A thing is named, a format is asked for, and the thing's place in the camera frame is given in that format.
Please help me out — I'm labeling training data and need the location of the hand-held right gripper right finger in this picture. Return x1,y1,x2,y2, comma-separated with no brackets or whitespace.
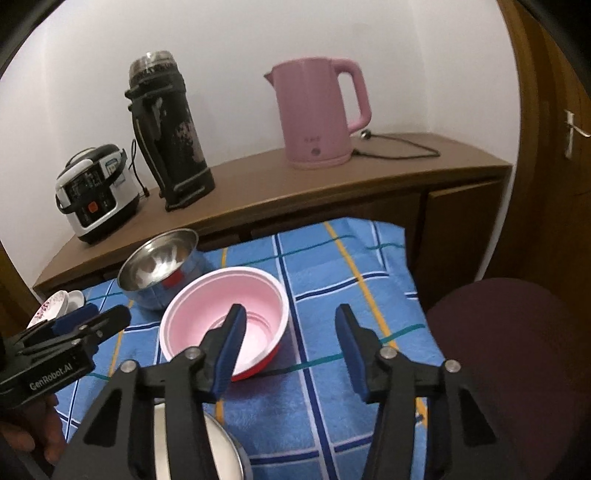
335,304,504,480

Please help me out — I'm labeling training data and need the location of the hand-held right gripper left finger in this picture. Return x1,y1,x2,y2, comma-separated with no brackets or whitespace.
51,304,247,480

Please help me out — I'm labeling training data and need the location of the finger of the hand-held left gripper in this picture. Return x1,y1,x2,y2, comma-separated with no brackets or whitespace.
69,305,132,352
21,305,100,347

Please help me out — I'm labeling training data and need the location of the white floral rim plate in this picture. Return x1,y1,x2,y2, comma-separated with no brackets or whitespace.
27,295,63,329

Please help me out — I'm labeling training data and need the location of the pink and red plastic bowl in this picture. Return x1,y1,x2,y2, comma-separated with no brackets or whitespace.
158,266,291,383

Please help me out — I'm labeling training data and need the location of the stainless steel bowl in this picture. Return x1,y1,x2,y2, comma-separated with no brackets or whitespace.
117,228,208,312

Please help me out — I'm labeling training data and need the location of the white enamel floral bowl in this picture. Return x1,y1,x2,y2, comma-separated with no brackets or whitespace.
152,401,254,480

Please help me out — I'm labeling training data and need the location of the person's left hand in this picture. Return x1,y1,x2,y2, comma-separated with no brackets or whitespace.
0,392,68,467

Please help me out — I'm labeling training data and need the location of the brown wooden door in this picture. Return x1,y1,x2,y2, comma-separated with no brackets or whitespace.
489,0,591,287
0,240,38,337

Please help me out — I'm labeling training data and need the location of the blue checked tablecloth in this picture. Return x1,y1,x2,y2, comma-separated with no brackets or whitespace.
34,218,448,480

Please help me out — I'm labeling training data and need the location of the white and black rice cooker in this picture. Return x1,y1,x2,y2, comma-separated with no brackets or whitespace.
54,144,141,244

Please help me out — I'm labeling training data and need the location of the maroon chair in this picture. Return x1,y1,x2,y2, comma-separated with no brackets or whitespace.
425,277,591,480

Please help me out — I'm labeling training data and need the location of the brown wooden sideboard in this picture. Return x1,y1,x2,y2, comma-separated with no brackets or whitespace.
32,133,513,315

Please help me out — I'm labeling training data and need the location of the black thermos flask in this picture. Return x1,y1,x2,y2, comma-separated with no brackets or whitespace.
124,52,216,213

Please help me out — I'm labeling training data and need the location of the pink electric kettle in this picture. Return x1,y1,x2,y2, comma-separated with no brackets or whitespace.
264,57,373,169

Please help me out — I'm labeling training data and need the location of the black rice cooker cable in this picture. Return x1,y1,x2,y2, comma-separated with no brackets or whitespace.
130,137,151,200

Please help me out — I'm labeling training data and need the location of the black kettle power cable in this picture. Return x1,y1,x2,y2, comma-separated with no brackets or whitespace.
353,130,441,160

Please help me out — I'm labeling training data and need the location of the metal door handle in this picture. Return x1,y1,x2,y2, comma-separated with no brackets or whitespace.
564,110,591,160

